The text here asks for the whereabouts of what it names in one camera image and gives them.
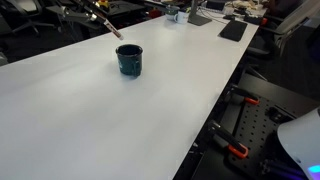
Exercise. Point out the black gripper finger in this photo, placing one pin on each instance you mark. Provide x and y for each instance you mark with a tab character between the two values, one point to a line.
93	8
83	16

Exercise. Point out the red white marker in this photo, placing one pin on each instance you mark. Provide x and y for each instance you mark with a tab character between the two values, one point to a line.
113	30

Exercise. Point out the dark green enamel mug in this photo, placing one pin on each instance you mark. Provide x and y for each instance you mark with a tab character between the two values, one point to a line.
130	59

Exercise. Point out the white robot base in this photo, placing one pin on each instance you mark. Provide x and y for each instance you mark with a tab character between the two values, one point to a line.
300	138

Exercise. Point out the office chair left background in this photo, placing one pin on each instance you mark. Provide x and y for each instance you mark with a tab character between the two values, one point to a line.
27	10

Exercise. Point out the white mug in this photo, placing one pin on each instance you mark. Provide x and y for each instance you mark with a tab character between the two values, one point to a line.
181	17

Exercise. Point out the grey monitor stand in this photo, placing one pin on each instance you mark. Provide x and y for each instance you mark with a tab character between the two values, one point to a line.
194	18

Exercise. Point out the black keyboard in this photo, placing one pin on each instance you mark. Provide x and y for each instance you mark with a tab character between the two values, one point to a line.
234	30

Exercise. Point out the orange black clamp far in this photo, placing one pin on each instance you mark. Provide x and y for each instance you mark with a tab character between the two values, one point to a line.
248	96

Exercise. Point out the orange black clamp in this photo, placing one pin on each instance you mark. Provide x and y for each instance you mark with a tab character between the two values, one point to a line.
248	96
234	146

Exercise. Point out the orange black clamp near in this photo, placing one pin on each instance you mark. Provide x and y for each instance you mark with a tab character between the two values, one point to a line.
234	146

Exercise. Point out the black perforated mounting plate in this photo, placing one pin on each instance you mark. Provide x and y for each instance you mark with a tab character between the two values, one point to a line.
256	129

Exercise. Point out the grey office chair right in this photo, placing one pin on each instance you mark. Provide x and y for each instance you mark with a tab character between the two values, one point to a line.
282	19

